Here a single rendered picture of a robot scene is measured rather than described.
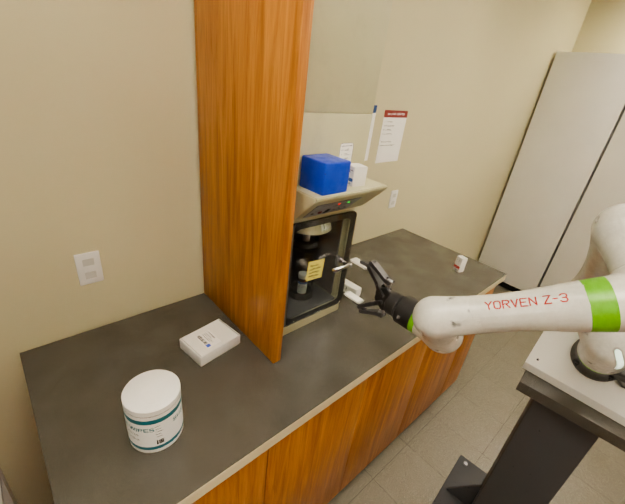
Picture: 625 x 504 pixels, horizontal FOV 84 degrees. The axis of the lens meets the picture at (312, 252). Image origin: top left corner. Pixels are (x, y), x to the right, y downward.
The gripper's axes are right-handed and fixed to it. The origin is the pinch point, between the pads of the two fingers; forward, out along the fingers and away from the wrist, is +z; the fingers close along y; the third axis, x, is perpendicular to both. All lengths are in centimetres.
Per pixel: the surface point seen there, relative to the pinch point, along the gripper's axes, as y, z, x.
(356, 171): 35.9, 4.4, 1.8
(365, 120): 49, 12, -8
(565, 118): 51, 28, -290
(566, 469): -54, -76, -44
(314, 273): -1.8, 11.0, 7.3
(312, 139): 44.0, 12.3, 14.0
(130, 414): -13, -1, 73
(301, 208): 26.5, 6.2, 21.0
